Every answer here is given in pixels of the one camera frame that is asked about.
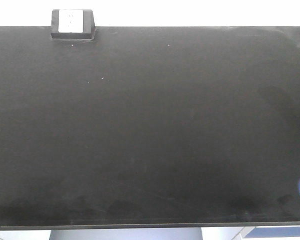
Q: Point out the black benchtop power socket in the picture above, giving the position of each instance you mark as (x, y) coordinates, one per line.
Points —
(72, 24)

